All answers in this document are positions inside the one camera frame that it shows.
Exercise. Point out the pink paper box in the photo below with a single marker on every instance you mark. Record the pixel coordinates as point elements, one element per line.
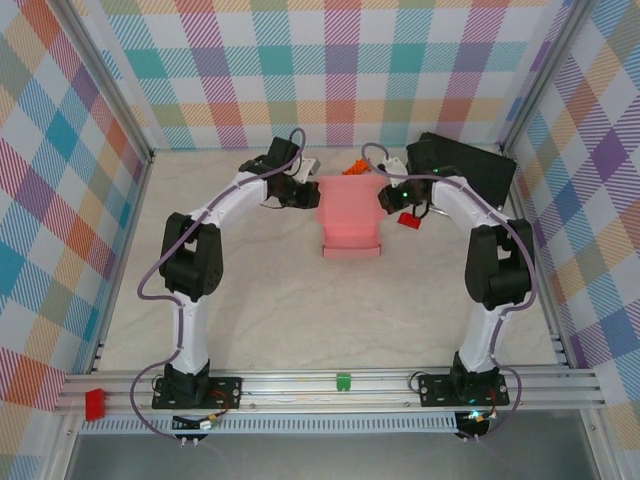
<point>350,210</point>

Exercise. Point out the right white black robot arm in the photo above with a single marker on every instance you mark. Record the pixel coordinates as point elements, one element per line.
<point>500,270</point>

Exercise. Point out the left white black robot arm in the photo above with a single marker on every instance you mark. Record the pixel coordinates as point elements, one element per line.
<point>192,265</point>

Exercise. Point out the small red block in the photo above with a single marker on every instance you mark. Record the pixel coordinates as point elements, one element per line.
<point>410,223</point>

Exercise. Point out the orange plastic toy piece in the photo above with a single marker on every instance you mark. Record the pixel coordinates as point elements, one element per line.
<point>356,167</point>

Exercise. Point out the black hard case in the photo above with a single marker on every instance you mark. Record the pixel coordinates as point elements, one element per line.
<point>485,170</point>

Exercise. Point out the right aluminium side bar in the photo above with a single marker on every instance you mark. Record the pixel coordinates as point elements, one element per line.
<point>525,215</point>

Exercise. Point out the aluminium side bar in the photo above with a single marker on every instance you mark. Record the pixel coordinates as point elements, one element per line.
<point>525,215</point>
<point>132,220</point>

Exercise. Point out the left aluminium side bar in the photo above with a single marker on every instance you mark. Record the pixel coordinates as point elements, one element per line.
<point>132,220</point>

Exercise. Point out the green lit power connector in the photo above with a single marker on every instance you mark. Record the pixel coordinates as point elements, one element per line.
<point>475,416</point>

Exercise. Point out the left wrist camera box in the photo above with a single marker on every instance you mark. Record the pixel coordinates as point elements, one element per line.
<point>309,168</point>

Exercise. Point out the right aluminium frame post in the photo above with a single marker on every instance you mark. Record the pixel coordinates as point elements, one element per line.
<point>545,75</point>

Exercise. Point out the aluminium frame post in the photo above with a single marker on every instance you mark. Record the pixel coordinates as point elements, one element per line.
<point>545,75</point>
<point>107,85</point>

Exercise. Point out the green block on rail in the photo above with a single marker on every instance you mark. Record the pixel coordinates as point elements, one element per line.
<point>344,381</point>

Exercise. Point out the aluminium mounting rail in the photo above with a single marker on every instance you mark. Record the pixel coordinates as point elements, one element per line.
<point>300,385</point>

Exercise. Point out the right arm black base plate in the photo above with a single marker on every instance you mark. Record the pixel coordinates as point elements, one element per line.
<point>432,390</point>

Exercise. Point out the left aluminium frame post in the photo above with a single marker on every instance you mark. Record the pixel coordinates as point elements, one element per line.
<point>107,85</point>

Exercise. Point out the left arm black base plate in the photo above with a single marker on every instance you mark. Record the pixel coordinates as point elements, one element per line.
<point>227,390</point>

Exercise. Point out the red block on rail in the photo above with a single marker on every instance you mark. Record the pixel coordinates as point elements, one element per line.
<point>95,405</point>

